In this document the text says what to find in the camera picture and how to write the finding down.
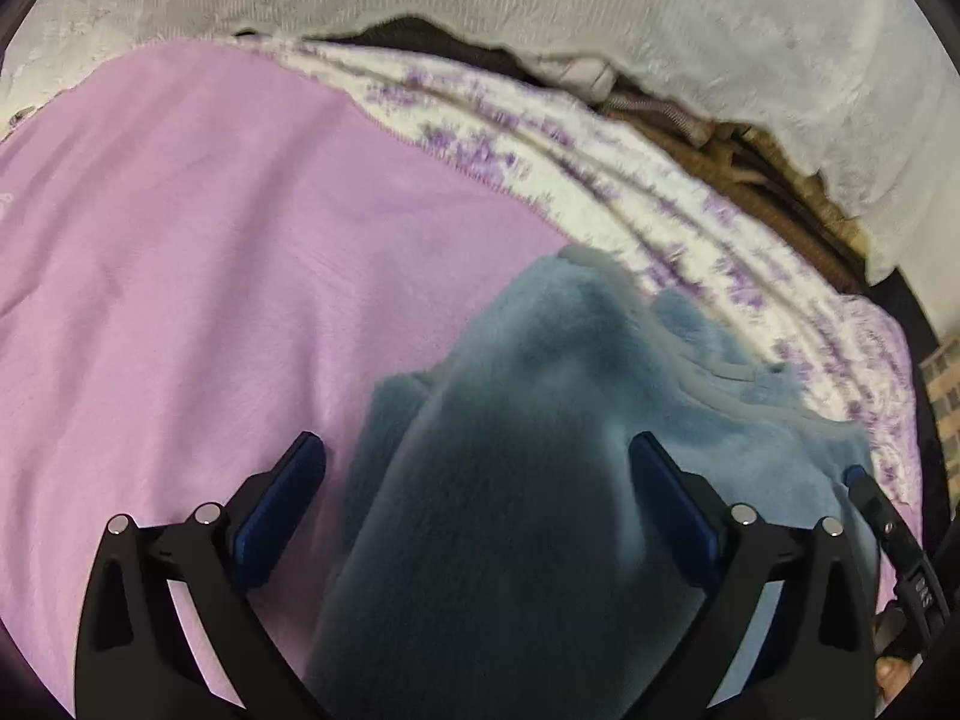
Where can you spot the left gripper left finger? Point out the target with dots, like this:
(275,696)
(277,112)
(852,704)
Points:
(132,659)

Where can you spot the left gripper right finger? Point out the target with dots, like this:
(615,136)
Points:
(816,660)

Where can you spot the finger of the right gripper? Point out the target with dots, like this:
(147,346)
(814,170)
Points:
(873,504)

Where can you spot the blue fleece garment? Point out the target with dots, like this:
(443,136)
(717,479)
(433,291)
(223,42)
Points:
(496,561)

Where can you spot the person's right hand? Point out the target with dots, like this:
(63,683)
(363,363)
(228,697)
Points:
(892,675)

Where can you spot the brown woven bamboo mat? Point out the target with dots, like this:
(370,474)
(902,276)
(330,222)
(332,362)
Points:
(746,165)

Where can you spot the pink bed blanket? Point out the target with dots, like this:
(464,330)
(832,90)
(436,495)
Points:
(204,255)

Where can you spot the purple floral bed sheet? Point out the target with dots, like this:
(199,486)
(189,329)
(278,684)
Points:
(603,184)

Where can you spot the white lace cover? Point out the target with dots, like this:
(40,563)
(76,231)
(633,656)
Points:
(859,92)

